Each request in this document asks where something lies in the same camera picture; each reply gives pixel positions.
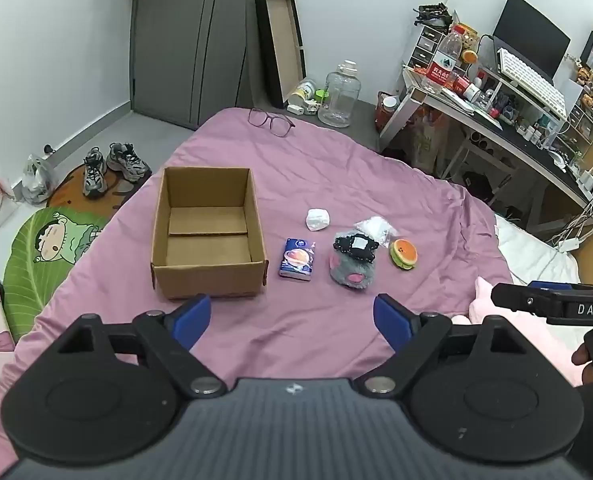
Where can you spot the burger plush toy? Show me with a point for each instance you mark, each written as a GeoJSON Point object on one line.
{"type": "Point", "coordinates": [405, 255]}

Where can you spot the pink bed cover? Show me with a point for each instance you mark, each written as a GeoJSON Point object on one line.
{"type": "Point", "coordinates": [326, 170]}

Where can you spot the white keyboard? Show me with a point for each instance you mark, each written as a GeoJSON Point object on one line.
{"type": "Point", "coordinates": [528, 77]}

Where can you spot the white duvet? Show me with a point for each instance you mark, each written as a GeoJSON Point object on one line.
{"type": "Point", "coordinates": [531, 250]}

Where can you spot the dark-framed eyeglasses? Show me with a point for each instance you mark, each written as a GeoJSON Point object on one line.
{"type": "Point", "coordinates": [275, 124]}

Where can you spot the person's right hand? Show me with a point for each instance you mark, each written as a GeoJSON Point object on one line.
{"type": "Point", "coordinates": [580, 355]}

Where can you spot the black computer monitor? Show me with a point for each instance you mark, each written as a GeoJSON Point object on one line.
{"type": "Point", "coordinates": [528, 35]}

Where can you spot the long black cardboard lid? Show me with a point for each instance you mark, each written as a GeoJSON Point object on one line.
{"type": "Point", "coordinates": [279, 45]}

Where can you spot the white-framed black desk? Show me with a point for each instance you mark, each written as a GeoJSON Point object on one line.
{"type": "Point", "coordinates": [481, 122]}

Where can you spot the green cup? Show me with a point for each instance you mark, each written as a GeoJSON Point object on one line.
{"type": "Point", "coordinates": [321, 96]}

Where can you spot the printed paper bag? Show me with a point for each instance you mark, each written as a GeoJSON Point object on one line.
{"type": "Point", "coordinates": [429, 142]}

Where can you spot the white crumpled wad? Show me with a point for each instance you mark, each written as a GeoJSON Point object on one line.
{"type": "Point", "coordinates": [318, 219]}

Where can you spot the blue tissue pack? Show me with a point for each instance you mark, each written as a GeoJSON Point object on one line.
{"type": "Point", "coordinates": [297, 260]}

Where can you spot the brown floor rug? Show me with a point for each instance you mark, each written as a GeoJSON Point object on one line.
{"type": "Point", "coordinates": [69, 187]}

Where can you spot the red label water bottle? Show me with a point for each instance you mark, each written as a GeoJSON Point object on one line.
{"type": "Point", "coordinates": [441, 67]}

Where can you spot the white charger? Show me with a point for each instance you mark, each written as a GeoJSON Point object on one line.
{"type": "Point", "coordinates": [295, 108]}

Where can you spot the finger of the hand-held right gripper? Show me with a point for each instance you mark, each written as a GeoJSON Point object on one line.
{"type": "Point", "coordinates": [551, 285]}
{"type": "Point", "coordinates": [521, 297]}

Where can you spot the grey door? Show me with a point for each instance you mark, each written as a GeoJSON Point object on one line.
{"type": "Point", "coordinates": [201, 35]}

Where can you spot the black model figure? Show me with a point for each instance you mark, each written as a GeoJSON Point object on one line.
{"type": "Point", "coordinates": [434, 12]}

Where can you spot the white power strip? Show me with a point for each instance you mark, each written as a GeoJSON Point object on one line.
{"type": "Point", "coordinates": [592, 182]}

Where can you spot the grey sneaker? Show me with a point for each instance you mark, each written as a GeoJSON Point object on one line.
{"type": "Point", "coordinates": [126, 162]}
{"type": "Point", "coordinates": [95, 172]}

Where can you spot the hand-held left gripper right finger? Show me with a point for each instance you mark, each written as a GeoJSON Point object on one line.
{"type": "Point", "coordinates": [391, 321]}

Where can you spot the large clear water jug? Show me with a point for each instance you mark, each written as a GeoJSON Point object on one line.
{"type": "Point", "coordinates": [340, 92]}

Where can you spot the brown cardboard box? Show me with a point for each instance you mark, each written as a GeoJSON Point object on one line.
{"type": "Point", "coordinates": [206, 257]}

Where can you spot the white-lidded jar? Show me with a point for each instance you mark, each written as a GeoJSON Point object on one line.
{"type": "Point", "coordinates": [302, 92]}

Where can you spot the white drawer organiser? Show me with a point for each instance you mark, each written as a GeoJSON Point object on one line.
{"type": "Point", "coordinates": [429, 47]}

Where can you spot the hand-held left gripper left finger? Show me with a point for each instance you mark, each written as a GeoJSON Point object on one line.
{"type": "Point", "coordinates": [195, 317]}

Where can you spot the green leaf cartoon rug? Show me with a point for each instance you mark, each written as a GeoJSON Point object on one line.
{"type": "Point", "coordinates": [26, 270]}

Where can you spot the pink plush pillow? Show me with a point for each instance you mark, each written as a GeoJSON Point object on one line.
{"type": "Point", "coordinates": [483, 305]}

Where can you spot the filled clear plastic bag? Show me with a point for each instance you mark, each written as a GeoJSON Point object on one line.
{"type": "Point", "coordinates": [37, 182]}

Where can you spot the grey fluffy plush toy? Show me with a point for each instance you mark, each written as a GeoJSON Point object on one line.
{"type": "Point", "coordinates": [349, 272]}

